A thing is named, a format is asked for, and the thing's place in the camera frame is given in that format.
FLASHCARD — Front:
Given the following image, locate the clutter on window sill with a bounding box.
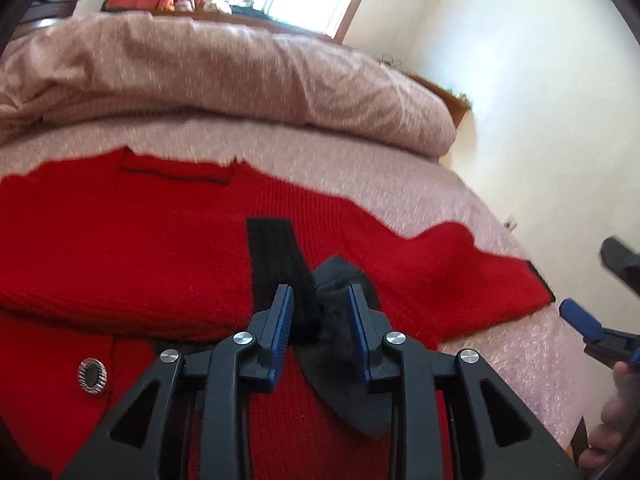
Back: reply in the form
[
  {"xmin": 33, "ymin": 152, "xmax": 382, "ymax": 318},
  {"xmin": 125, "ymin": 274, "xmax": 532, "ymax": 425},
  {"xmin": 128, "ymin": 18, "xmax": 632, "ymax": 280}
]
[{"xmin": 171, "ymin": 0, "xmax": 272, "ymax": 21}]

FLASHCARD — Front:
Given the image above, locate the pink floral bed sheet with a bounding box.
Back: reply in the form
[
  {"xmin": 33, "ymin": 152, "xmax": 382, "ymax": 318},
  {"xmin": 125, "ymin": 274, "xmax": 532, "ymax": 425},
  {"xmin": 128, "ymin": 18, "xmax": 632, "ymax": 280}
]
[{"xmin": 1, "ymin": 113, "xmax": 588, "ymax": 445}]

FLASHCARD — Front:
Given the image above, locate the pink floral duvet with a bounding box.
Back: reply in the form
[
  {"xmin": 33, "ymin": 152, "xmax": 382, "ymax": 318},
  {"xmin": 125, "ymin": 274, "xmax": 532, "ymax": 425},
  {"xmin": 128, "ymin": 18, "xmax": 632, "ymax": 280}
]
[{"xmin": 1, "ymin": 12, "xmax": 457, "ymax": 157}]

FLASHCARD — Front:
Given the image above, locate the dark wooden headboard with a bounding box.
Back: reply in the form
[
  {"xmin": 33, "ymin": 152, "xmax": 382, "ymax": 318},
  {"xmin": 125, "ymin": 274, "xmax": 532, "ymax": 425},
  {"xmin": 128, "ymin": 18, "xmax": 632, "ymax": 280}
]
[{"xmin": 11, "ymin": 0, "xmax": 80, "ymax": 40}]

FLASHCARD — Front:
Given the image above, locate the person's right hand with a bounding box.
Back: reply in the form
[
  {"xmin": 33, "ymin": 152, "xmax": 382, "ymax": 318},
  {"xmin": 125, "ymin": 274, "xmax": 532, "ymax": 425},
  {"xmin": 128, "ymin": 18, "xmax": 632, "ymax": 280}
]
[{"xmin": 578, "ymin": 362, "xmax": 639, "ymax": 476}]

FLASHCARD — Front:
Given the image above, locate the red knit cardigan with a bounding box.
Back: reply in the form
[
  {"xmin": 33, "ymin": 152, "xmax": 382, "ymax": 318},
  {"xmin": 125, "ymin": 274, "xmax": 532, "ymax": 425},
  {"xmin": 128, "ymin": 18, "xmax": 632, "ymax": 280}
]
[{"xmin": 1, "ymin": 148, "xmax": 553, "ymax": 479}]

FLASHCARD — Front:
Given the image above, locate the wooden bed side board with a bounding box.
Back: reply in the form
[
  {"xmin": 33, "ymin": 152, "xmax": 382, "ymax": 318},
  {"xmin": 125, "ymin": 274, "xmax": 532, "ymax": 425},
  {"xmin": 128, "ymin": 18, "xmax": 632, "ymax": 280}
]
[{"xmin": 152, "ymin": 10, "xmax": 471, "ymax": 127}]

